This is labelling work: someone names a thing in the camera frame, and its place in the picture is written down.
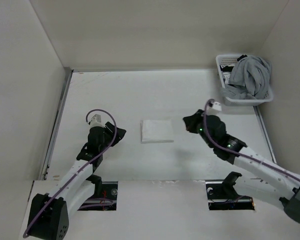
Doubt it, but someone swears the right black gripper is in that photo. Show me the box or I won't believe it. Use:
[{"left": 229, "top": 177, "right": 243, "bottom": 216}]
[{"left": 182, "top": 109, "right": 215, "bottom": 148}]

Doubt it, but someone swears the white tank top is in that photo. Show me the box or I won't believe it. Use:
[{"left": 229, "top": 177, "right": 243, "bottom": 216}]
[{"left": 141, "top": 119, "right": 174, "bottom": 144}]

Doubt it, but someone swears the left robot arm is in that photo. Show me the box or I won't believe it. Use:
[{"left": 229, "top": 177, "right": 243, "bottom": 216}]
[{"left": 23, "top": 120, "right": 127, "bottom": 240}]

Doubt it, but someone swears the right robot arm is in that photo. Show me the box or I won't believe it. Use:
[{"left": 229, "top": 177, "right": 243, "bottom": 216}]
[{"left": 182, "top": 109, "right": 300, "bottom": 224}]

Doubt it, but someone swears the black tank top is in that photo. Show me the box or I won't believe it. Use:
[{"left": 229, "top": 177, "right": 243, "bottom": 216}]
[{"left": 220, "top": 54, "right": 247, "bottom": 72}]

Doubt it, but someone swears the grey tank top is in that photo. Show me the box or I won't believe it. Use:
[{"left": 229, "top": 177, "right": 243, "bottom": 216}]
[{"left": 221, "top": 55, "right": 272, "bottom": 100}]

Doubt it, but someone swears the white plastic laundry basket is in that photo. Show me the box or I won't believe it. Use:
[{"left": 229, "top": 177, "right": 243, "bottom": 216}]
[{"left": 215, "top": 54, "right": 274, "bottom": 106}]

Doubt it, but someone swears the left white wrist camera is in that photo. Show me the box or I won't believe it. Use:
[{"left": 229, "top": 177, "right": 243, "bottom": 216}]
[{"left": 88, "top": 114, "right": 104, "bottom": 128}]

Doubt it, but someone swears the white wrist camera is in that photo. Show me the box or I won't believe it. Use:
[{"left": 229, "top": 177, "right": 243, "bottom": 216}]
[
  {"left": 205, "top": 100, "right": 222, "bottom": 116},
  {"left": 88, "top": 114, "right": 104, "bottom": 128}
]

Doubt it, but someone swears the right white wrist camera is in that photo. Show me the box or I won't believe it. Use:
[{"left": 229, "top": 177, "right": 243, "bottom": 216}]
[{"left": 205, "top": 100, "right": 222, "bottom": 116}]

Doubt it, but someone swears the right metal table rail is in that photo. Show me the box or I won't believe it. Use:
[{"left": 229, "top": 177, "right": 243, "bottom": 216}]
[{"left": 253, "top": 106, "right": 278, "bottom": 164}]

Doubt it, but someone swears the metal table rail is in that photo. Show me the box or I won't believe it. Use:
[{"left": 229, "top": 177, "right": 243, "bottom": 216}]
[
  {"left": 38, "top": 67, "right": 74, "bottom": 180},
  {"left": 253, "top": 106, "right": 278, "bottom": 164}
]

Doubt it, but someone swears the left metal table rail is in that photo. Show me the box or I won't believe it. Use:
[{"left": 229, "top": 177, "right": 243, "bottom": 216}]
[{"left": 38, "top": 67, "right": 74, "bottom": 180}]

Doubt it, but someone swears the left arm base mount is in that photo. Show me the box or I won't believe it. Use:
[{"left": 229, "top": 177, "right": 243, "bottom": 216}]
[{"left": 78, "top": 181, "right": 119, "bottom": 211}]

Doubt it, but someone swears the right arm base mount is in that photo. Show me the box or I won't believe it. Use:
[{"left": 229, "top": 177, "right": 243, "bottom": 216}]
[{"left": 205, "top": 171, "right": 255, "bottom": 211}]

